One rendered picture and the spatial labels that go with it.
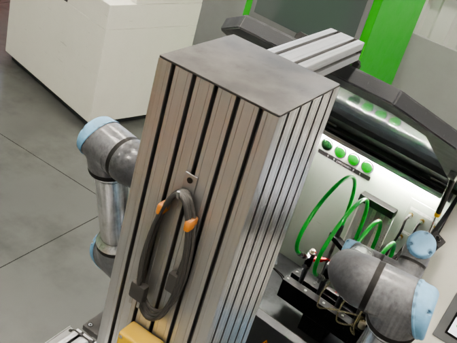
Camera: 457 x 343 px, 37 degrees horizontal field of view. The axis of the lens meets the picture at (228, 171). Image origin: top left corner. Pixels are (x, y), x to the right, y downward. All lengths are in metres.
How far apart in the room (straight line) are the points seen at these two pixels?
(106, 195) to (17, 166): 2.84
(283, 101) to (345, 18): 3.75
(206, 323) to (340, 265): 0.33
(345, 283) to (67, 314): 2.28
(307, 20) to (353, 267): 3.69
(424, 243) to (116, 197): 0.82
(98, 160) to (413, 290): 0.79
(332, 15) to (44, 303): 2.76
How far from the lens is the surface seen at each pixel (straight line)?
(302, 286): 2.49
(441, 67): 6.20
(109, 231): 1.88
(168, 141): 1.21
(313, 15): 4.99
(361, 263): 1.46
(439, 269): 2.30
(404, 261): 1.87
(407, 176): 2.46
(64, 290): 3.68
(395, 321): 1.46
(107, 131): 1.67
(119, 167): 1.62
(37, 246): 3.94
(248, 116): 1.10
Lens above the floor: 2.45
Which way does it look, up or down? 29 degrees down
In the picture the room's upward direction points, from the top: 17 degrees clockwise
